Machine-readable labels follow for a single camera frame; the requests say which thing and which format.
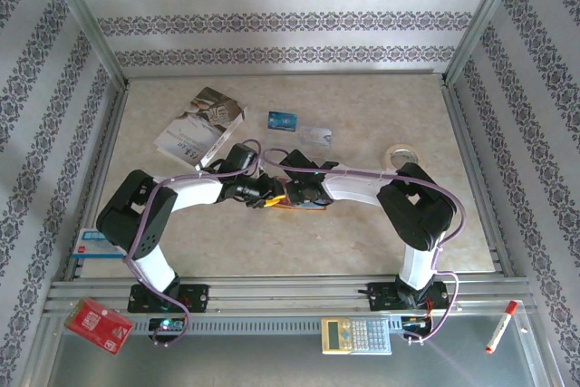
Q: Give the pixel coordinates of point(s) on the orange card holder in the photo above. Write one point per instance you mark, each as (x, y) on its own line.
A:
(312, 209)

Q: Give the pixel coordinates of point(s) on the blue credit card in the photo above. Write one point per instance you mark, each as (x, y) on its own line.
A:
(282, 122)

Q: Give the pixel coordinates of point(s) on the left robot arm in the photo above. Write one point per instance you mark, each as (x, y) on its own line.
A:
(131, 215)

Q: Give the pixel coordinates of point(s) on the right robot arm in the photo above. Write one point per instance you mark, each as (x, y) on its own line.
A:
(417, 206)

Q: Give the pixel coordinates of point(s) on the beige masking tape roll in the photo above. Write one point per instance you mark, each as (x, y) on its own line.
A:
(388, 157)

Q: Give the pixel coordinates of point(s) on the white paperback book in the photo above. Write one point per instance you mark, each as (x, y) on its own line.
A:
(204, 110)

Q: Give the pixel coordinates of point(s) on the beige grey calculator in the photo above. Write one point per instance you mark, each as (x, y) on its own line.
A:
(358, 335)

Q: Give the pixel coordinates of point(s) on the circuit board with green light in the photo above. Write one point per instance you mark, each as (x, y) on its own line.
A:
(165, 324)

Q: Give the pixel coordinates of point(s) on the grey metal shelf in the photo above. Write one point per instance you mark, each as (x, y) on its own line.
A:
(272, 364)

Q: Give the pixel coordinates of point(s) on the wiring connector board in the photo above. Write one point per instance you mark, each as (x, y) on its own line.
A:
(414, 323)

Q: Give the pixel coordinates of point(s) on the blue white flat box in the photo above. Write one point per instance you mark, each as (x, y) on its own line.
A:
(86, 248)

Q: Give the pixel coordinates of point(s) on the red cardboard box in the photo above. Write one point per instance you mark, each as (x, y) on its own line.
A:
(97, 326)

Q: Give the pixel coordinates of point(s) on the red white marker pen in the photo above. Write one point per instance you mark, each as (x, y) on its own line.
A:
(500, 327)

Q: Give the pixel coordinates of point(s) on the aluminium mounting rail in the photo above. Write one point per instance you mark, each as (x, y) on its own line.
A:
(290, 294)

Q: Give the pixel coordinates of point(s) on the aluminium table back rail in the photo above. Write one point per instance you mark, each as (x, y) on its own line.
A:
(281, 73)

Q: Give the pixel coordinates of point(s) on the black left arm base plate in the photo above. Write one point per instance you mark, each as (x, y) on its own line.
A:
(197, 296)

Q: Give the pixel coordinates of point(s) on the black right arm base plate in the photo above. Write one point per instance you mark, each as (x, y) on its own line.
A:
(380, 296)

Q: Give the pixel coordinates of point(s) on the aluminium table side rail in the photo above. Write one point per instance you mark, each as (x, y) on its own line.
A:
(103, 156)
(466, 156)

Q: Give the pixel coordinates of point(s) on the aluminium corner post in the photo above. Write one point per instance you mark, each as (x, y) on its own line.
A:
(482, 20)
(89, 20)

